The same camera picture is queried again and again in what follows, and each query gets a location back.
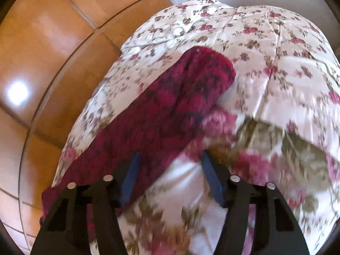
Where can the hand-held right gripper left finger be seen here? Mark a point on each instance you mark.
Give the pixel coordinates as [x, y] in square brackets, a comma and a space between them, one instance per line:
[132, 176]

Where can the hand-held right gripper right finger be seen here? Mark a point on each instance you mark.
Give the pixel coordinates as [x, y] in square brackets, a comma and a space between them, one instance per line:
[212, 176]

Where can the dark red patterned garment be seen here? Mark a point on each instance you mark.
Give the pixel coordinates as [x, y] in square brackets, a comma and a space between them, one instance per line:
[170, 103]

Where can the large-flowered white bedspread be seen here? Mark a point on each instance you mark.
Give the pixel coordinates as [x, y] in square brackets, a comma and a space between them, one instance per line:
[265, 164]

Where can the small-flowered white quilt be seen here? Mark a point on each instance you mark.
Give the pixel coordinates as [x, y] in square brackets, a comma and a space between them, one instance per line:
[265, 58]

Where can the wooden wardrobe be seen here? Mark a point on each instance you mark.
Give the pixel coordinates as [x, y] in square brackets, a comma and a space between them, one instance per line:
[53, 58]

